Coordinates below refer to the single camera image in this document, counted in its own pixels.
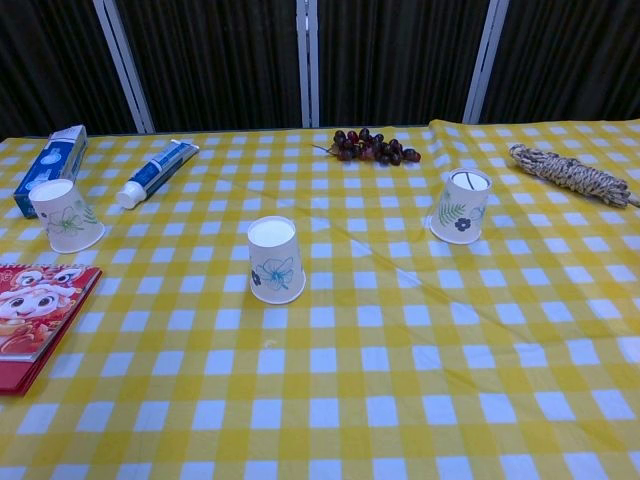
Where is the yellow white checkered tablecloth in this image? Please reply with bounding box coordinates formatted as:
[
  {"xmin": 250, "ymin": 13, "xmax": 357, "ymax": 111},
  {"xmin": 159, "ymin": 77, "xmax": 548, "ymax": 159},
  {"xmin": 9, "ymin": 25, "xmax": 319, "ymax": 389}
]
[{"xmin": 0, "ymin": 118, "xmax": 640, "ymax": 480}]

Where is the white screen frame post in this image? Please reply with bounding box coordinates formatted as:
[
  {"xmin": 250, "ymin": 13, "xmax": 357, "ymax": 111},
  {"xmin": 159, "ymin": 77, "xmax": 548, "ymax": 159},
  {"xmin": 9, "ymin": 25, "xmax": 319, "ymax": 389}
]
[
  {"xmin": 92, "ymin": 0, "xmax": 154, "ymax": 134},
  {"xmin": 462, "ymin": 0, "xmax": 511, "ymax": 125},
  {"xmin": 295, "ymin": 0, "xmax": 321, "ymax": 128}
]

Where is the paper cup black line base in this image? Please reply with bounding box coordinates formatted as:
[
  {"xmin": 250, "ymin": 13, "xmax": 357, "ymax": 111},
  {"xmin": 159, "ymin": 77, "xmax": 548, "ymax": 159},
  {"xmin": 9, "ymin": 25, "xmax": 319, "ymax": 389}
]
[{"xmin": 429, "ymin": 168, "xmax": 492, "ymax": 246}]

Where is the paper cup green flower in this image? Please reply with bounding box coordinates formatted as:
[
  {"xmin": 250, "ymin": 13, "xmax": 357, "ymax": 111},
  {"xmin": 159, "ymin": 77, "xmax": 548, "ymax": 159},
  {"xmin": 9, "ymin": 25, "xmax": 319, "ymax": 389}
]
[{"xmin": 27, "ymin": 178, "xmax": 106, "ymax": 254}]

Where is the paper cup blue flower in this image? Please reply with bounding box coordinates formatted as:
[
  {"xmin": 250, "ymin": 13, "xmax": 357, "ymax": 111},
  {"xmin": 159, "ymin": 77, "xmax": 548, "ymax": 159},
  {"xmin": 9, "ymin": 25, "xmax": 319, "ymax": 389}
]
[{"xmin": 247, "ymin": 215, "xmax": 307, "ymax": 306}]

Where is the dark red grape bunch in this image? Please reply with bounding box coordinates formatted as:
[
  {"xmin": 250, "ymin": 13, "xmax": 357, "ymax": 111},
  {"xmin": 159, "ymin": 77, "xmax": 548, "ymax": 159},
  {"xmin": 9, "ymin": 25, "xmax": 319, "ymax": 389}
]
[{"xmin": 312, "ymin": 127, "xmax": 422, "ymax": 167}]

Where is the blue white toothpaste box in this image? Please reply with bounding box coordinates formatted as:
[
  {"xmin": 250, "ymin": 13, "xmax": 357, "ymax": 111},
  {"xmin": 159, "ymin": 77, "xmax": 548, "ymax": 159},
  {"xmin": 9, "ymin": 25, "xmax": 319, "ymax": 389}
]
[{"xmin": 13, "ymin": 124, "xmax": 89, "ymax": 220}]

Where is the braided beige rope bundle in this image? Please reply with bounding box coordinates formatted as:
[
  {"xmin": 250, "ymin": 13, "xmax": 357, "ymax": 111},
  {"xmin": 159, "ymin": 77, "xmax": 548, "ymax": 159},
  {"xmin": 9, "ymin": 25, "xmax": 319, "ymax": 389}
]
[{"xmin": 508, "ymin": 143, "xmax": 640, "ymax": 208}]

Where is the blue white toothpaste tube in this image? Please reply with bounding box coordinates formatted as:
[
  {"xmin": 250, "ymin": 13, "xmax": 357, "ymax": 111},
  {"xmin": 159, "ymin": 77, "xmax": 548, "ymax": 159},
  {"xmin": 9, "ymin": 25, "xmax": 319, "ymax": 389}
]
[{"xmin": 116, "ymin": 139, "xmax": 200, "ymax": 210}]

